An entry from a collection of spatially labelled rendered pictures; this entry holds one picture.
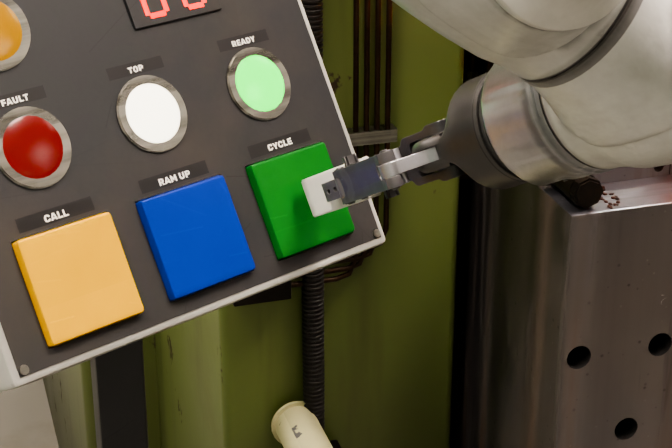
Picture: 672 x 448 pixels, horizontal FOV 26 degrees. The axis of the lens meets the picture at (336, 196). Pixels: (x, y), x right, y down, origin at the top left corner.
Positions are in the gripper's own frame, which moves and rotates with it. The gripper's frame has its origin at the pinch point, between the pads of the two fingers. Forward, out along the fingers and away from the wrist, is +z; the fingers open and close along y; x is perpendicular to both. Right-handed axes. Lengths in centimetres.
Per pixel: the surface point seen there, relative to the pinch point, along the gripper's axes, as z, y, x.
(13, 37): 4.9, -18.7, 17.2
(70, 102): 5.3, -16.0, 11.9
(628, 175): 8.4, 40.0, -8.1
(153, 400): 94, 30, -19
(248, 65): 4.9, -0.6, 11.1
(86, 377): 95, 22, -13
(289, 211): 4.5, -1.9, -0.4
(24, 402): 175, 48, -18
